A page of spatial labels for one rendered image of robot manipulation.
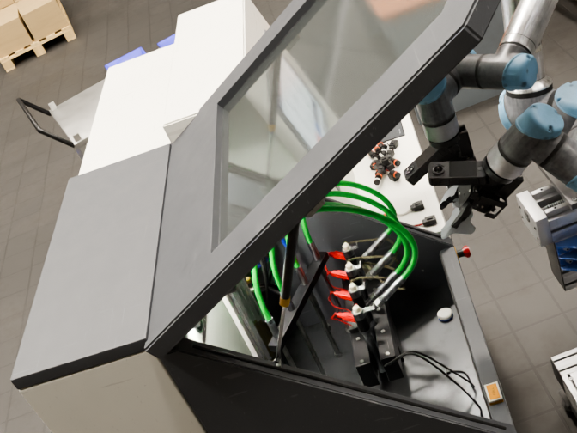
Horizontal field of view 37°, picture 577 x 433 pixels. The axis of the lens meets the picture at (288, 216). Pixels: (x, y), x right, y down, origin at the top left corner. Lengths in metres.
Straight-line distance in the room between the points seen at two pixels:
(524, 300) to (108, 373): 2.18
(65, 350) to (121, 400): 0.15
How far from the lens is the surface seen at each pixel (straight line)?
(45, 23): 8.14
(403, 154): 2.73
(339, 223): 2.27
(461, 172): 1.75
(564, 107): 2.22
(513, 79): 1.86
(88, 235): 1.98
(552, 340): 3.37
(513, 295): 3.57
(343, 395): 1.73
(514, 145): 1.68
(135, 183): 2.08
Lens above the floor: 2.45
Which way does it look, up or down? 34 degrees down
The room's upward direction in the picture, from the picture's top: 24 degrees counter-clockwise
